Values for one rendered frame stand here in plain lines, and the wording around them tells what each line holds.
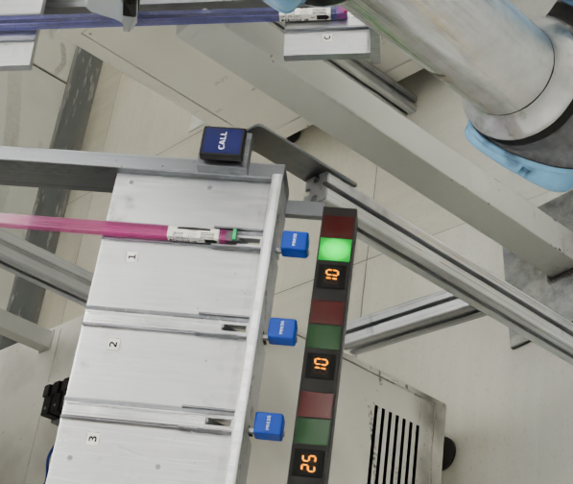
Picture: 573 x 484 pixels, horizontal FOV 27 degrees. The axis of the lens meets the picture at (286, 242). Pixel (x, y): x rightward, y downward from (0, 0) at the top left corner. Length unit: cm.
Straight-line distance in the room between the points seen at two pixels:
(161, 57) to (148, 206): 116
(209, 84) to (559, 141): 160
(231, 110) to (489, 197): 94
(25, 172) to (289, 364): 52
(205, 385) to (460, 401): 86
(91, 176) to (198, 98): 120
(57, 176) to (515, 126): 64
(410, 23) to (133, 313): 58
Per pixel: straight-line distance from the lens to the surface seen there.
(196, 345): 133
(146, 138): 344
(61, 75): 386
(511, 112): 105
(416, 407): 196
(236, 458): 125
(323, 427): 129
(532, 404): 199
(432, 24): 92
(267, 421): 127
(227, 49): 160
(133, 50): 256
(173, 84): 263
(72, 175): 148
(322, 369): 131
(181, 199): 142
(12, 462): 191
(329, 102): 167
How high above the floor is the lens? 146
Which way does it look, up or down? 33 degrees down
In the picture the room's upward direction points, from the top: 61 degrees counter-clockwise
